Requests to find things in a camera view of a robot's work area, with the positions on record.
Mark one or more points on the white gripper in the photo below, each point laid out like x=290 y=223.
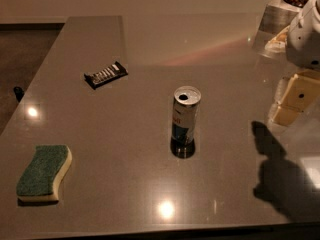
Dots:
x=305 y=40

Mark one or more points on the silver blue redbull can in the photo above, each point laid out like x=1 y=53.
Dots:
x=186 y=103

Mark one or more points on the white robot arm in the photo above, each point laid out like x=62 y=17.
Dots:
x=278 y=45

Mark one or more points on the black rxbar chocolate bar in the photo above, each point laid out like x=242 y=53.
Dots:
x=106 y=75

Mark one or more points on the metal container with coffee beans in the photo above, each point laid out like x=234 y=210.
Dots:
x=279 y=13

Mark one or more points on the green yellow sponge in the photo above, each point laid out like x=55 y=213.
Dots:
x=40 y=181

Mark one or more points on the small black floor object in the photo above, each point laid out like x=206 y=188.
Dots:
x=19 y=93

